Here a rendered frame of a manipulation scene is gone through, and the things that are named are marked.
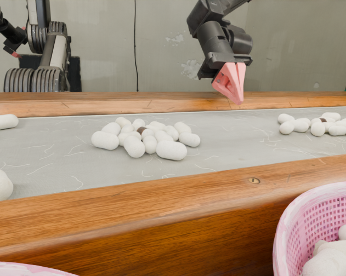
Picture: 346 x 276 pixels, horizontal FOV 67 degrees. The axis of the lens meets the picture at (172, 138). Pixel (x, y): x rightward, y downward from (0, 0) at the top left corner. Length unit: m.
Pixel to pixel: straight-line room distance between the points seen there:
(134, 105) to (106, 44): 1.92
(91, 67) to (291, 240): 2.31
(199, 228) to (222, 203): 0.02
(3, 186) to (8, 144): 0.15
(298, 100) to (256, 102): 0.14
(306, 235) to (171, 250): 0.10
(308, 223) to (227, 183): 0.06
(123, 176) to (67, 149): 0.10
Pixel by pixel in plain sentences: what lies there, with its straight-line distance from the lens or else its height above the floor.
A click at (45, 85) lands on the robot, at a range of 0.71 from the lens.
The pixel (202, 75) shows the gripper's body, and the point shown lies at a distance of 0.56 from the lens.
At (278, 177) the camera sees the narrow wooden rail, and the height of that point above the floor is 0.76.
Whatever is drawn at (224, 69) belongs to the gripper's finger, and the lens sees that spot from 0.53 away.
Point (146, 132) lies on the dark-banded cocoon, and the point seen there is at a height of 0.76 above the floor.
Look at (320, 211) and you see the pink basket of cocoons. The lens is 0.24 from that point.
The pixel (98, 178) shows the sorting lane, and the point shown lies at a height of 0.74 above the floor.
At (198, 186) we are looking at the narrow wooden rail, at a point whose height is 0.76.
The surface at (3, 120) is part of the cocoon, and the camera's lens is 0.44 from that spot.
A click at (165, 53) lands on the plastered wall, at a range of 2.59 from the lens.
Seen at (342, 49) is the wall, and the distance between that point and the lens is 2.26.
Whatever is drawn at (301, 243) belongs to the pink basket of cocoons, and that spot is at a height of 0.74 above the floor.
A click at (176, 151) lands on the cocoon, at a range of 0.30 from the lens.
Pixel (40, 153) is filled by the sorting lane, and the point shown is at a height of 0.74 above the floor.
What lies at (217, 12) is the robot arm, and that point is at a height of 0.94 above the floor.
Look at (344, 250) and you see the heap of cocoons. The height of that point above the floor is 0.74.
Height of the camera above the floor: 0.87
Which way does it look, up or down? 19 degrees down
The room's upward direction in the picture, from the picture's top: 4 degrees clockwise
